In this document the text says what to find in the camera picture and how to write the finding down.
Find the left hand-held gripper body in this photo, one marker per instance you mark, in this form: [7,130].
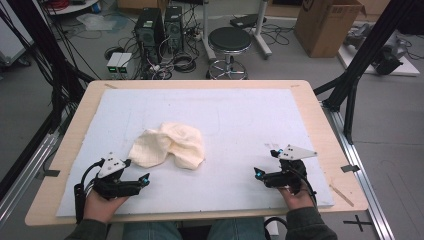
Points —
[111,166]

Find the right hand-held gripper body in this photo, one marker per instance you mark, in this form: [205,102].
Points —
[286,178]

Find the cream checked cloth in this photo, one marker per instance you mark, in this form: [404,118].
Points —
[180,143]

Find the person's right hand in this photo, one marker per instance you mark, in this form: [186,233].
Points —
[296,201]

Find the person's left hand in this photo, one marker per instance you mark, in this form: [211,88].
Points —
[100,210]

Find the person's left leg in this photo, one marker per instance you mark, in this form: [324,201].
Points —
[150,233]

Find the person's leg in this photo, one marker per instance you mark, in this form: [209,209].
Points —
[236,231]
[150,233]

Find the pale foam mat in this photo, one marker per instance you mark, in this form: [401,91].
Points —
[233,110]

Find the person's right leg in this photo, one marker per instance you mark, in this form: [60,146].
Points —
[236,231]

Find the black tape piece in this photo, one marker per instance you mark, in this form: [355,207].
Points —
[350,168]
[50,173]

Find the white power supply box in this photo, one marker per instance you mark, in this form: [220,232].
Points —
[126,60]
[113,61]

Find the black round stool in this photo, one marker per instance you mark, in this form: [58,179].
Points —
[230,39]

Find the wide black computer tower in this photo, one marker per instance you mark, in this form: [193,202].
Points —
[148,33]

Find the brown cardboard box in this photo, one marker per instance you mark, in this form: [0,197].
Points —
[323,30]

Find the white desk leg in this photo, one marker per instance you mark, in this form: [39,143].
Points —
[205,26]
[260,20]

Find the black flat case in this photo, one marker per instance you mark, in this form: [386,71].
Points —
[246,20]

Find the narrow black computer tower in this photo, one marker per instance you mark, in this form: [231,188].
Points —
[173,30]

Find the grey robot device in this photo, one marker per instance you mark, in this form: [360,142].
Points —
[358,36]

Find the black robot device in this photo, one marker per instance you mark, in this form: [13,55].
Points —
[386,61]

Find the clear plastic bag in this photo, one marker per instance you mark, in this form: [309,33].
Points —
[96,21]

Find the white floor board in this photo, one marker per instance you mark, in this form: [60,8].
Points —
[406,68]

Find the white panel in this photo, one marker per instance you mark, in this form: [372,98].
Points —
[10,40]

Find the round white table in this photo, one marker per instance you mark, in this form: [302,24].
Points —
[73,8]

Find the aluminium rail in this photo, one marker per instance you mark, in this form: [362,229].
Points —
[363,186]
[26,173]

